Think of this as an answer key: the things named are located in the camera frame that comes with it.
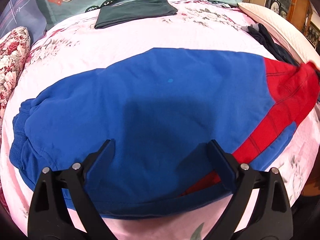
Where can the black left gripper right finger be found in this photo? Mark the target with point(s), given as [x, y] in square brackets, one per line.
[271, 217]

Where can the cream white pillow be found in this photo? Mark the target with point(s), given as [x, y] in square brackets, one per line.
[283, 31]

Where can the blue and red pants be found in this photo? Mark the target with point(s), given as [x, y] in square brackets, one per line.
[151, 117]

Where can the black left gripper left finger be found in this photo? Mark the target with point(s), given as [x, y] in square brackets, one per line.
[48, 215]

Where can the red white floral pillow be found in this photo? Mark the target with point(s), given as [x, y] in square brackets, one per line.
[15, 47]

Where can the dark navy garment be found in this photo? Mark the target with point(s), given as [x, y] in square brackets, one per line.
[260, 33]

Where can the folded dark grey garment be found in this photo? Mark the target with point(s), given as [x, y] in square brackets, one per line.
[112, 15]

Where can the blue striped pillow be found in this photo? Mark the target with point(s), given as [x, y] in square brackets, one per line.
[23, 13]

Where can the pink floral bed sheet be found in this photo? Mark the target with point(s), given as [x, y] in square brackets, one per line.
[74, 46]

